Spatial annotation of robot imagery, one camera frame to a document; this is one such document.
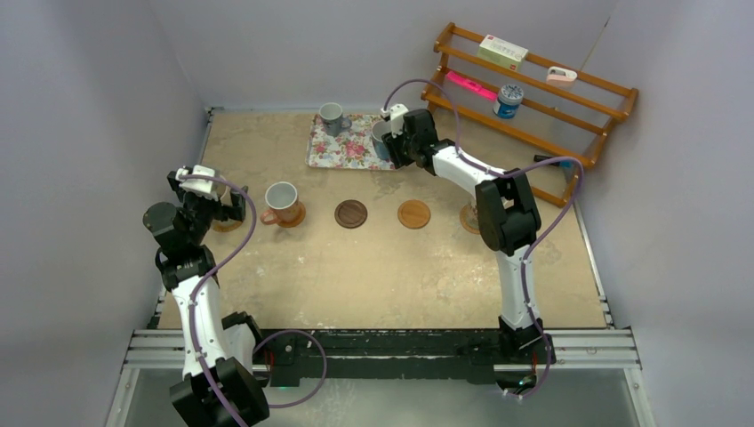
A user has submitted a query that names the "woven rattan coaster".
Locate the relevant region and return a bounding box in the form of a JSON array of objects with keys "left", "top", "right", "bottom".
[
  {"left": 212, "top": 220, "right": 243, "bottom": 233},
  {"left": 459, "top": 203, "right": 480, "bottom": 235}
]

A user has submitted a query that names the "blue mug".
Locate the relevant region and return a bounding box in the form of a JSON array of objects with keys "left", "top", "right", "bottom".
[{"left": 371, "top": 120, "right": 391, "bottom": 161}]

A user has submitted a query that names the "pink mug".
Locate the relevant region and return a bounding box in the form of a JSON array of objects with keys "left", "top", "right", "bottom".
[{"left": 260, "top": 181, "right": 300, "bottom": 225}]

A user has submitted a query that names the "light wooden coaster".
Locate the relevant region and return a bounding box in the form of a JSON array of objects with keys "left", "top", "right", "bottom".
[{"left": 274, "top": 201, "right": 306, "bottom": 228}]

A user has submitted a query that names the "orange coaster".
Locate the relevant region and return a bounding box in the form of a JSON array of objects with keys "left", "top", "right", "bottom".
[{"left": 397, "top": 199, "right": 431, "bottom": 230}]

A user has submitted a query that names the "dark wooden coaster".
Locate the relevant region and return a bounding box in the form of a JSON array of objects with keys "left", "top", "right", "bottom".
[{"left": 334, "top": 199, "right": 368, "bottom": 229}]

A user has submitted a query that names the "beige mug with pattern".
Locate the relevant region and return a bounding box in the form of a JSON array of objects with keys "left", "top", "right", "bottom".
[{"left": 216, "top": 175, "right": 231, "bottom": 205}]

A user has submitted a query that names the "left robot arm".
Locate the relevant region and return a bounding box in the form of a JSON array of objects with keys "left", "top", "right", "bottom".
[{"left": 142, "top": 165, "right": 270, "bottom": 426}]

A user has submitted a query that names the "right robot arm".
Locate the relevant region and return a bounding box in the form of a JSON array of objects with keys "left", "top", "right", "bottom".
[{"left": 381, "top": 104, "right": 551, "bottom": 362}]

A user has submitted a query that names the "floral tray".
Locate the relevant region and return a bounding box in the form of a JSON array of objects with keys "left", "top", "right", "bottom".
[{"left": 305, "top": 114, "right": 396, "bottom": 171}]

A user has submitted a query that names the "pink highlighter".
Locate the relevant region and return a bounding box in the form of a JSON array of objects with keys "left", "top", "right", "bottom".
[{"left": 445, "top": 71, "right": 497, "bottom": 101}]

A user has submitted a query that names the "small grey mug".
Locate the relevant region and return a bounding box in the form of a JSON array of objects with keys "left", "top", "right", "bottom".
[{"left": 318, "top": 102, "right": 352, "bottom": 137}]

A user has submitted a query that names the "blue white jar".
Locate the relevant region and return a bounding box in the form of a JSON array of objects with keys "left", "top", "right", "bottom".
[{"left": 493, "top": 84, "right": 524, "bottom": 119}]

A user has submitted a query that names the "white green box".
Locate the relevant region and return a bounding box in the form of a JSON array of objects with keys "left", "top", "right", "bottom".
[{"left": 477, "top": 35, "right": 529, "bottom": 72}]

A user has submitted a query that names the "wooden rack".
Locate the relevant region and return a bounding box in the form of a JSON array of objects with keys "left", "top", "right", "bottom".
[{"left": 409, "top": 22, "right": 639, "bottom": 208}]

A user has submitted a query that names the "pink white tape dispenser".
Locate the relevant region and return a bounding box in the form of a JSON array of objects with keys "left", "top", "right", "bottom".
[{"left": 545, "top": 66, "right": 579, "bottom": 90}]

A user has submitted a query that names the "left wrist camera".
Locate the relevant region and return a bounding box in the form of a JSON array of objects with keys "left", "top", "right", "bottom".
[{"left": 175, "top": 165, "right": 221, "bottom": 201}]

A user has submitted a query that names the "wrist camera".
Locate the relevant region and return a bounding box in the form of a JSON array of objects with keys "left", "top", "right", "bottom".
[
  {"left": 381, "top": 103, "right": 409, "bottom": 137},
  {"left": 175, "top": 165, "right": 221, "bottom": 201}
]

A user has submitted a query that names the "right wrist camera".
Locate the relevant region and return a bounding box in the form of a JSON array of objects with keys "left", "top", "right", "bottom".
[{"left": 381, "top": 103, "right": 409, "bottom": 137}]

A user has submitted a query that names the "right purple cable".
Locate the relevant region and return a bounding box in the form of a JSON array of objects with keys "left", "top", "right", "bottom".
[{"left": 381, "top": 78, "right": 585, "bottom": 402}]

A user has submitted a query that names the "black aluminium base frame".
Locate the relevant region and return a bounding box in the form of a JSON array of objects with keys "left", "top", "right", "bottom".
[{"left": 106, "top": 326, "right": 655, "bottom": 427}]

